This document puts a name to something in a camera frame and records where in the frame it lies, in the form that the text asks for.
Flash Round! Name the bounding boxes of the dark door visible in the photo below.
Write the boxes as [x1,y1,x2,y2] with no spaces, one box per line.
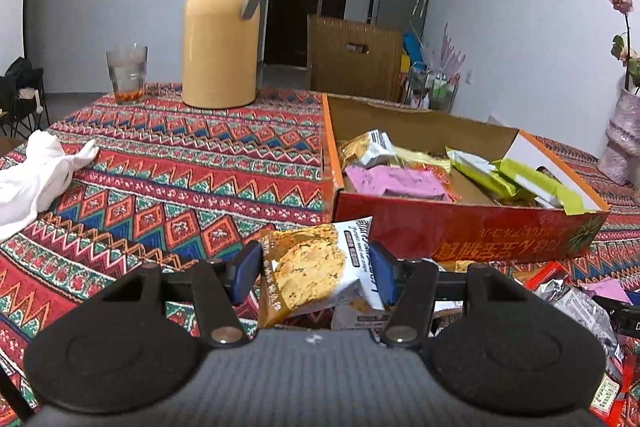
[263,0,353,70]

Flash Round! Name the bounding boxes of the blue plastic item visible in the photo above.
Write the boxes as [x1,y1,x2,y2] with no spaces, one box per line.
[402,32,426,68]

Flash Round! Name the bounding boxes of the pile of snack packets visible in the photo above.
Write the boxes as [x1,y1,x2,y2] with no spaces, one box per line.
[331,259,640,427]

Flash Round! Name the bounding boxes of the glass cup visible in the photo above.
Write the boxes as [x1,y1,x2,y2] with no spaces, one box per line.
[106,45,149,106]

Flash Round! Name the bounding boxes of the wire rack cart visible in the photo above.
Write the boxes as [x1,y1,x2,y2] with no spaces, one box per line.
[402,62,461,112]

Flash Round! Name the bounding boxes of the red patterned tablecloth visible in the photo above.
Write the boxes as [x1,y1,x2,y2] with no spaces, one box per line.
[0,82,640,427]

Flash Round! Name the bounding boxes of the wooden chair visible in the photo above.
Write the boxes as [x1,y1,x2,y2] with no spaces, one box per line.
[306,14,405,102]

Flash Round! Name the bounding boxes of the green snack packet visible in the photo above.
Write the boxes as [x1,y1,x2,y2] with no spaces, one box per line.
[446,147,506,200]
[492,158,586,215]

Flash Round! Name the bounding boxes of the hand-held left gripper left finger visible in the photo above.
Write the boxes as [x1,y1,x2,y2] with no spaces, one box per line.
[102,241,263,349]

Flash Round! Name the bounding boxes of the pale feathery bunch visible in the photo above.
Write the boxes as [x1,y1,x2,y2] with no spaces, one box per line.
[425,24,466,78]

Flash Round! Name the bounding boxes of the yellow thermos jug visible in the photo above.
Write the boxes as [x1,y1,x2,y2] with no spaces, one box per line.
[181,0,267,110]

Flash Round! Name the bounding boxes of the cookie picture snack packet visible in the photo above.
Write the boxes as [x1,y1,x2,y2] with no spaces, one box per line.
[259,219,386,328]

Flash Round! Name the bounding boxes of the red cardboard box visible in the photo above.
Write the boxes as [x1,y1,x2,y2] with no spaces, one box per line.
[321,93,612,264]

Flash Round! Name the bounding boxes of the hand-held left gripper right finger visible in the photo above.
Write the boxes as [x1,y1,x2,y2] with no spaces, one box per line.
[370,243,526,348]

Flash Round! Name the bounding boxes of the pink textured vase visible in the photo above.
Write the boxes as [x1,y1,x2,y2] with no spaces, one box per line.
[597,88,640,186]

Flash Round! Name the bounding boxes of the black folding chair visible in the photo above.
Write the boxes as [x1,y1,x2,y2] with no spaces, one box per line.
[0,57,46,138]

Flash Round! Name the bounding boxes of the white cloth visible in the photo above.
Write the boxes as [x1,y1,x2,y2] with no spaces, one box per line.
[0,130,100,243]

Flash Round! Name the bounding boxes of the heap of boxed snack packets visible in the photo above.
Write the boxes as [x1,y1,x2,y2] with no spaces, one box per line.
[340,130,586,215]

